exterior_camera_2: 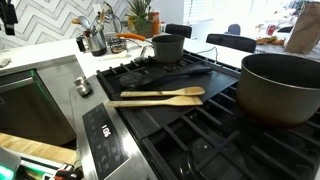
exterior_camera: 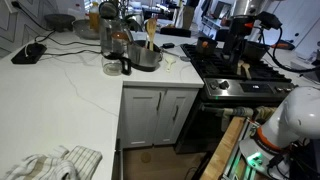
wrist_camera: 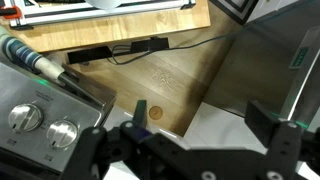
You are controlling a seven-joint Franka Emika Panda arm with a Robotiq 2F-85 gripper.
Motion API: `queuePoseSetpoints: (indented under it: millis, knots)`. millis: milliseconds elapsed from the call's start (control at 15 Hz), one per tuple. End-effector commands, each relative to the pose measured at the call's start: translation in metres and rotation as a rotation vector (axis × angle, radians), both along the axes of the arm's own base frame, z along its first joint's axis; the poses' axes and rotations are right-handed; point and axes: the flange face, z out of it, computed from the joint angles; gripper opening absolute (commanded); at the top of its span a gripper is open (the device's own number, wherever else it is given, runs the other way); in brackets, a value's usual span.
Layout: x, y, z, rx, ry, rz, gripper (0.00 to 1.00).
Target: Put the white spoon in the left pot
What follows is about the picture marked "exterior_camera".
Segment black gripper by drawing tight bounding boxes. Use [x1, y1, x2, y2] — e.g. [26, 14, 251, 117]
[222, 14, 258, 68]

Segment wooden spoon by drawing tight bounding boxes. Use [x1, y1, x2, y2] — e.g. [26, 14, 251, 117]
[242, 62, 252, 80]
[235, 59, 245, 76]

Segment small black pot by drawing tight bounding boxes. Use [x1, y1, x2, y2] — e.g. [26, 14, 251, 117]
[195, 36, 219, 56]

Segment steel utensil pot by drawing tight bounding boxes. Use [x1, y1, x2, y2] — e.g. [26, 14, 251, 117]
[127, 39, 164, 73]

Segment black steel gas stove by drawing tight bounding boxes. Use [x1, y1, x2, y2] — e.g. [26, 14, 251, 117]
[174, 43, 299, 154]

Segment orange black tool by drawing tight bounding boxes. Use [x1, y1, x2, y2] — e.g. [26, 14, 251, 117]
[270, 41, 296, 52]

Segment long black box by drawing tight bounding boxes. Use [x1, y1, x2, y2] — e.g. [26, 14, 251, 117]
[159, 26, 193, 38]

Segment grey cabinet door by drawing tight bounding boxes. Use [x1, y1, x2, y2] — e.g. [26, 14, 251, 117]
[121, 87, 167, 149]
[153, 88, 200, 147]

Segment wooden spatula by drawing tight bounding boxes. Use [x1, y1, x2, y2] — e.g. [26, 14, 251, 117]
[145, 17, 158, 52]

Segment wooden board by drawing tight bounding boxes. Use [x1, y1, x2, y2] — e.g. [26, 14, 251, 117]
[199, 116, 247, 180]

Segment glass coffee pitcher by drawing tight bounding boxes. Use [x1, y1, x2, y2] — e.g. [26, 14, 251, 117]
[99, 16, 133, 77]

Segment round black lid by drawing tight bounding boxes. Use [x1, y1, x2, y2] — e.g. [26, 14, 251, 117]
[98, 0, 120, 20]

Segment orange juice bottle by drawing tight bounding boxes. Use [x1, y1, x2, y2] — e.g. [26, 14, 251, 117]
[88, 1, 101, 33]

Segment metal mixing bowl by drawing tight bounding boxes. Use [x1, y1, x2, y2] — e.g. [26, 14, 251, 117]
[72, 18, 101, 40]

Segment dark stone bowl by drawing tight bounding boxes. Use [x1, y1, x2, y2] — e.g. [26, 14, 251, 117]
[44, 13, 77, 33]

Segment flat black device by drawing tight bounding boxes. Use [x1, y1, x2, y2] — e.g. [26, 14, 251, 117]
[10, 42, 48, 65]

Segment striped dish towel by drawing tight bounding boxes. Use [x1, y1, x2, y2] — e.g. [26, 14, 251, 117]
[1, 144, 104, 180]

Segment black camera cable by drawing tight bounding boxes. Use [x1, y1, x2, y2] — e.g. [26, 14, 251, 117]
[271, 26, 320, 74]

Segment towel on oven handle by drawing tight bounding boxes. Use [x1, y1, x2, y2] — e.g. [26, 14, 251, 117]
[222, 105, 278, 123]

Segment black arm base cable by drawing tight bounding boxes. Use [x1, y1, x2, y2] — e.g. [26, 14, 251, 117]
[266, 141, 303, 169]

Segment black power cable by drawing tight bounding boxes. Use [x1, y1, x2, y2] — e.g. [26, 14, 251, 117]
[34, 29, 102, 48]
[12, 1, 56, 34]
[43, 49, 103, 58]

